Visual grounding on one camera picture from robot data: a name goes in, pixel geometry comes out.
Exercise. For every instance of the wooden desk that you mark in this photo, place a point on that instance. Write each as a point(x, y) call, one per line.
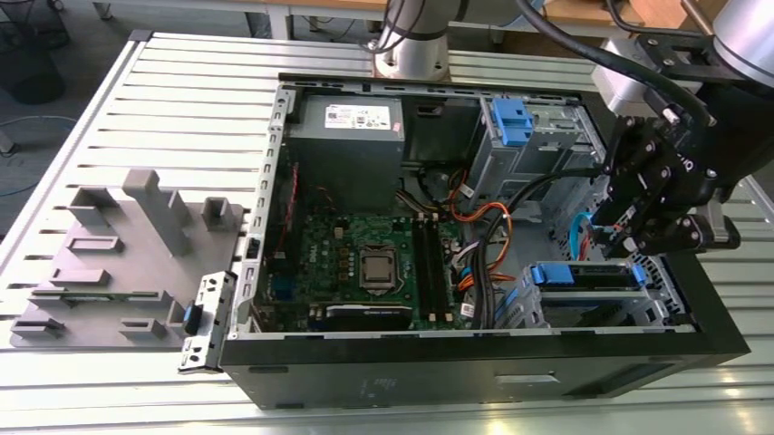
point(589, 13)

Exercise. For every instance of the black RAM slot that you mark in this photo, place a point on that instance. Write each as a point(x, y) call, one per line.
point(424, 267)
point(442, 267)

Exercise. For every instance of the grey metal disk bay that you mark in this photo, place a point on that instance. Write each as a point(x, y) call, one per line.
point(581, 296)

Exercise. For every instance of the CPU socket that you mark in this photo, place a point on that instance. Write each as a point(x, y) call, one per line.
point(376, 248)

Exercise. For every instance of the green motherboard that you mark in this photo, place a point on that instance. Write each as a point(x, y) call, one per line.
point(326, 235)

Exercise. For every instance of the grey power supply unit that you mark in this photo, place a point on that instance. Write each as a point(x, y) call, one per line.
point(339, 172)

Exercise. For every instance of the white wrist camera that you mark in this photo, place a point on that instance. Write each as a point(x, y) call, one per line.
point(622, 77)

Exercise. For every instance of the grey optical drive cage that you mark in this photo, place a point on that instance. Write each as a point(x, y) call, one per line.
point(545, 149)

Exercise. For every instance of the grey parts rack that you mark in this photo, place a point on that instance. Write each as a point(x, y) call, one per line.
point(151, 272)

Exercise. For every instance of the green RAM stick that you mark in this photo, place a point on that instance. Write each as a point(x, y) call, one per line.
point(96, 296)

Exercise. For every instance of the black graphics card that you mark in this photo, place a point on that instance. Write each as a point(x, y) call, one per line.
point(363, 315)

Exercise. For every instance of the black camera bracket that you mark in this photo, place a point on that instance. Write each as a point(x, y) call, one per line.
point(665, 47)

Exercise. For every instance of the black PC case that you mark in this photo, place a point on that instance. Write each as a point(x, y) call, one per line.
point(423, 367)

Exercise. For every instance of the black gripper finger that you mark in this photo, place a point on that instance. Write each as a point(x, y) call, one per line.
point(671, 233)
point(641, 154)

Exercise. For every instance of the black waste bin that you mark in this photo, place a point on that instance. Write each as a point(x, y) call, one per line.
point(36, 77)

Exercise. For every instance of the hard disk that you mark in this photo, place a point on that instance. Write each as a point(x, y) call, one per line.
point(550, 274)

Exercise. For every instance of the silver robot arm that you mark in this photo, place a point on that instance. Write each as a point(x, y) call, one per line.
point(416, 54)

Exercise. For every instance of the silver CPU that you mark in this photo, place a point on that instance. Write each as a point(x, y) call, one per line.
point(380, 268)

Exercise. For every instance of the blue drive cage latch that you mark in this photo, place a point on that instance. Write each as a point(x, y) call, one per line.
point(511, 122)

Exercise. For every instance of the silver expansion slot bracket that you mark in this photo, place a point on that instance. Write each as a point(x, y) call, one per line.
point(211, 290)

